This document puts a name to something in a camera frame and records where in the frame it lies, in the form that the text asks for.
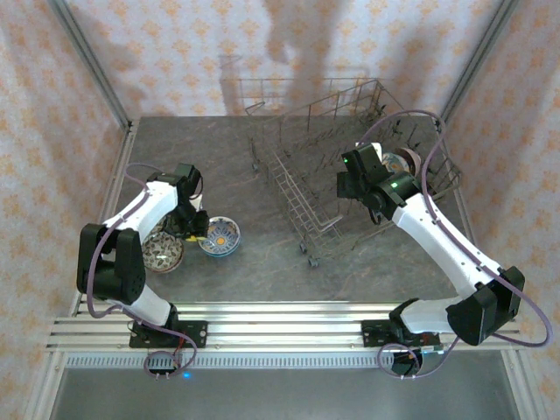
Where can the grey metal front panel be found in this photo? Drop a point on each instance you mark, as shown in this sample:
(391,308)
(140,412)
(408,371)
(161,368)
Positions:
(284,394)

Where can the aluminium table side rail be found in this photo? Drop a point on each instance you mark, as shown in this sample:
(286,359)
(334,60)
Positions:
(116,175)
(465,210)

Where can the pink patterned bowl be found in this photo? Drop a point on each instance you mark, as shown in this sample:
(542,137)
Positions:
(413,157)

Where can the small controller board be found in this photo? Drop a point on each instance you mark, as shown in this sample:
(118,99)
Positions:
(431,356)

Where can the green leaf pattern bowl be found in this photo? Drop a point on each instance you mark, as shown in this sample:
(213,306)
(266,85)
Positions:
(162,256)

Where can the aluminium frame post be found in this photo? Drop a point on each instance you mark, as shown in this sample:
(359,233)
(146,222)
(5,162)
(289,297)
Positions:
(94,65)
(473,65)

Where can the aluminium front rail base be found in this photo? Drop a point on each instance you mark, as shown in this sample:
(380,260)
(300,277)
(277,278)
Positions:
(284,326)

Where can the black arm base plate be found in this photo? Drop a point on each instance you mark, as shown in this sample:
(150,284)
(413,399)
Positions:
(372,334)
(197,334)

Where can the navy and yellow bowl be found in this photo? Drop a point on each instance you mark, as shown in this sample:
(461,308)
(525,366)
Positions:
(221,238)

